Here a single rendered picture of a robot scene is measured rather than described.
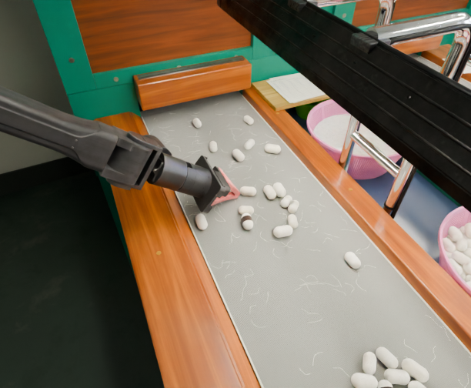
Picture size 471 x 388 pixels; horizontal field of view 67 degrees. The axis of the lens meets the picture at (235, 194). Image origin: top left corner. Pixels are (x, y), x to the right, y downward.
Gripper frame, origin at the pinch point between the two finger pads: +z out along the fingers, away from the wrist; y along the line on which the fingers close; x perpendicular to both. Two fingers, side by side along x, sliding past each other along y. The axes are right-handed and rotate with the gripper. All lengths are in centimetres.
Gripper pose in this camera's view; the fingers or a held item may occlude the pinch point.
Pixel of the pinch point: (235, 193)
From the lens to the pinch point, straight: 73.5
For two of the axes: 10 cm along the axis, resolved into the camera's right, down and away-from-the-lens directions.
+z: 7.0, 2.3, 6.8
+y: -4.0, -6.5, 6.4
